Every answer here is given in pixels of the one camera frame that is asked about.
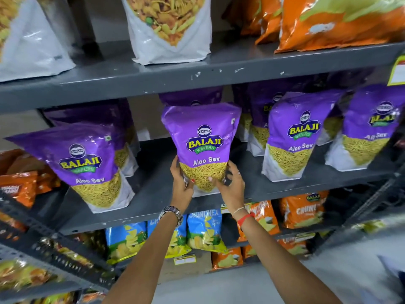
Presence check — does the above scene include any person's left forearm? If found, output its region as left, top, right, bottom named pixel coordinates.
left=102, top=213, right=183, bottom=304

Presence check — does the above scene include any large orange snack bag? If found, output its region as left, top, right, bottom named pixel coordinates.
left=275, top=0, right=405, bottom=54
left=221, top=0, right=283, bottom=45

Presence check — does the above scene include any yellow snack packet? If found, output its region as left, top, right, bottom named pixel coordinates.
left=354, top=220, right=387, bottom=233

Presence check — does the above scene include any person's right forearm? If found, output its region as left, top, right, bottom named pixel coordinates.
left=238, top=216, right=343, bottom=304

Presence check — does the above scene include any grey metal shelf rack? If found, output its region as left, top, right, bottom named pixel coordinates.
left=0, top=30, right=405, bottom=269

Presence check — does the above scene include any white snack bag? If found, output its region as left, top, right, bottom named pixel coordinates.
left=0, top=0, right=77, bottom=83
left=120, top=0, right=213, bottom=66

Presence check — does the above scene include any person's left hand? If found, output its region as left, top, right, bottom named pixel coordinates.
left=170, top=156, right=195, bottom=212

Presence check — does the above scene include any brown cardboard box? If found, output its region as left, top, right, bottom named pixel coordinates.
left=158, top=249, right=213, bottom=284

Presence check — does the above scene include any silver wristwatch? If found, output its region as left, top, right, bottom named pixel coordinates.
left=158, top=205, right=184, bottom=228

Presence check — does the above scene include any perforated grey side rack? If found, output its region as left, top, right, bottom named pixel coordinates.
left=0, top=190, right=122, bottom=304

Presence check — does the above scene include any purple snack packet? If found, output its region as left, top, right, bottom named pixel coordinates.
left=161, top=102, right=242, bottom=198

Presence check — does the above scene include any red thread bracelet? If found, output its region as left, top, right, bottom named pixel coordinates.
left=237, top=212, right=255, bottom=227

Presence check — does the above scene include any blue chips packet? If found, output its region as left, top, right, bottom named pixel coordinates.
left=187, top=209, right=228, bottom=254
left=147, top=215, right=192, bottom=259
left=105, top=222, right=148, bottom=265

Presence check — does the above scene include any person's right hand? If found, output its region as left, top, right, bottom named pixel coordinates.
left=208, top=160, right=246, bottom=216

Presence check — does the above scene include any dark orange snack packet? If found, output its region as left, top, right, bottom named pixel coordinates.
left=0, top=171, right=39, bottom=209
left=0, top=149, right=61, bottom=195

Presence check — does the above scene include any row of purple packets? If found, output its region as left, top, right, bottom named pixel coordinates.
left=6, top=70, right=405, bottom=214

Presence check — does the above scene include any yellow shelf price tag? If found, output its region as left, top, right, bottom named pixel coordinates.
left=387, top=55, right=405, bottom=86

